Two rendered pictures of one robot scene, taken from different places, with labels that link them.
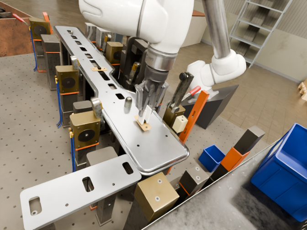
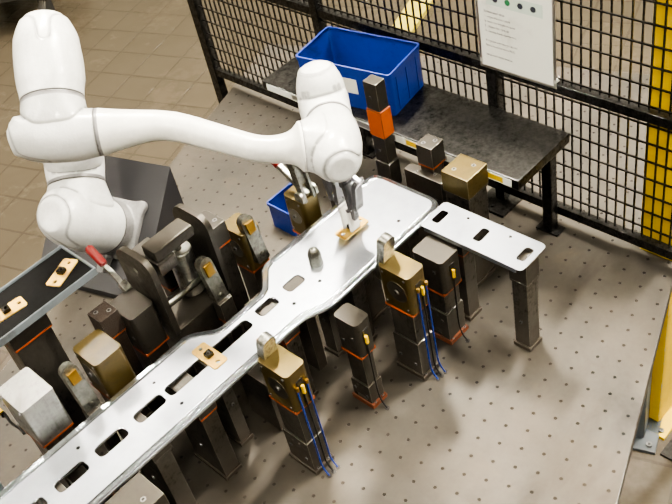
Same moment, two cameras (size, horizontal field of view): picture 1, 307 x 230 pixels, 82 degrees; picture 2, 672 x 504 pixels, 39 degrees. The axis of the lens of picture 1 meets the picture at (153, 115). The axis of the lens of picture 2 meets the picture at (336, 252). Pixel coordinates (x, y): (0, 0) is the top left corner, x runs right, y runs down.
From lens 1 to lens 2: 204 cm
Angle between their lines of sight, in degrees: 62
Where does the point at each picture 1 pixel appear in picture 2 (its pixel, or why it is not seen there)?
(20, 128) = not seen: outside the picture
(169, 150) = (385, 192)
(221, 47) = not seen: hidden behind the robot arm
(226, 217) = (453, 129)
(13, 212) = (519, 403)
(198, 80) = (105, 212)
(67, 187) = (494, 245)
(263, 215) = (433, 107)
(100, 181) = (471, 228)
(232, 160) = (388, 120)
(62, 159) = (408, 410)
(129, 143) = (400, 229)
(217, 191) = not seen: hidden behind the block
